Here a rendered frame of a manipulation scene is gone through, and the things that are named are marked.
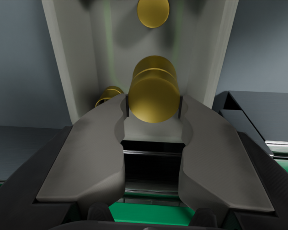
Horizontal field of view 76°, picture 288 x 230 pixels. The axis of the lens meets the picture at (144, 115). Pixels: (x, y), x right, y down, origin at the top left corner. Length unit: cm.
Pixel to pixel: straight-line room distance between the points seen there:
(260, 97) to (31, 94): 37
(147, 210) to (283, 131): 19
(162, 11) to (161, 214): 24
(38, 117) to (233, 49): 35
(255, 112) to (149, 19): 17
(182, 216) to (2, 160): 28
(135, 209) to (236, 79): 24
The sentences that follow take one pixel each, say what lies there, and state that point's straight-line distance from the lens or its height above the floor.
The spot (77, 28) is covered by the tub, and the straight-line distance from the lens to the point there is 24.
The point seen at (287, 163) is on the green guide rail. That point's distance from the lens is 24.
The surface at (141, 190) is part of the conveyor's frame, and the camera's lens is 27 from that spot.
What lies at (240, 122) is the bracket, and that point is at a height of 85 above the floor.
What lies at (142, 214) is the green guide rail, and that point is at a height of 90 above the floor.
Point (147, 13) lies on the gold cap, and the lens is 22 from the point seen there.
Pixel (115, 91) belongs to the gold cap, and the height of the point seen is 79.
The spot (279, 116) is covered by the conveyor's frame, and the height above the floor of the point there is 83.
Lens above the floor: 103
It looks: 57 degrees down
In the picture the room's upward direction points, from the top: 173 degrees counter-clockwise
